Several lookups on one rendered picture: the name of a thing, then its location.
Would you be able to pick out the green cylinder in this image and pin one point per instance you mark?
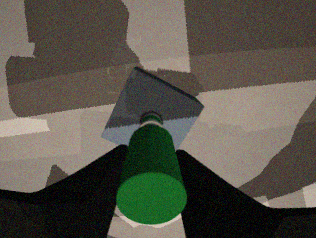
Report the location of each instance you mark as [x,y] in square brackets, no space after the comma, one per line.
[151,190]

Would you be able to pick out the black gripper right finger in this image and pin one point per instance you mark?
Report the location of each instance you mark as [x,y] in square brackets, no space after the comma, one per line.
[215,209]

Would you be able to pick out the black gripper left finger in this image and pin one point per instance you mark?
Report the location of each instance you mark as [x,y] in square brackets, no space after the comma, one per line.
[80,206]

